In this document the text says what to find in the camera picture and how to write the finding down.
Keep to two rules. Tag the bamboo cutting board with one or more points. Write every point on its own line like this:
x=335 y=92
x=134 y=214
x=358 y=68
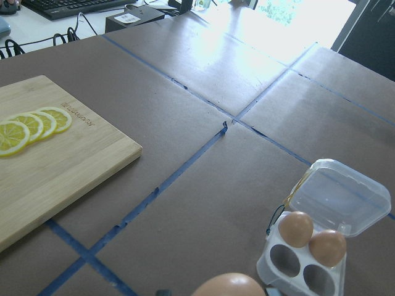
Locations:
x=47 y=176

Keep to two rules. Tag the black keyboard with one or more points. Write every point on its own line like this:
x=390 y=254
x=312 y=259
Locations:
x=59 y=9

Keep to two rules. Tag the brown egg in box front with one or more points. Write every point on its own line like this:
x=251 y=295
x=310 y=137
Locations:
x=296 y=229

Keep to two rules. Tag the clear plastic egg box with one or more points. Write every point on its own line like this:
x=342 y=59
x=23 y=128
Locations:
x=336 y=197

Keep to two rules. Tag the lemon slice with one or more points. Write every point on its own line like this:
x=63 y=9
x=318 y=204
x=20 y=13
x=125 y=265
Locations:
x=62 y=118
x=14 y=137
x=49 y=124
x=33 y=123

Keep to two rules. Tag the brown egg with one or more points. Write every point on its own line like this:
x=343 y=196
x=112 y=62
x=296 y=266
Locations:
x=328 y=247
x=296 y=229
x=230 y=284

